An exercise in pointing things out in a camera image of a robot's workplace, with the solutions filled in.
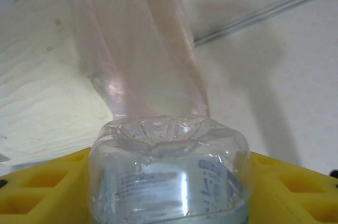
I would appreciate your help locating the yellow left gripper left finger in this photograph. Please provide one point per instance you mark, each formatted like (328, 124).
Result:
(39, 195)

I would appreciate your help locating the pink translucent bin liner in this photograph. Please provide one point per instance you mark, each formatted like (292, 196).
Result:
(116, 49)

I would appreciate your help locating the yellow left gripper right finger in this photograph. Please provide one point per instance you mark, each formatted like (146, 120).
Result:
(295, 195)

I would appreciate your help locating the clear bottle blue label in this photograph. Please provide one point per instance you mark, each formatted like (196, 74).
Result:
(169, 171)

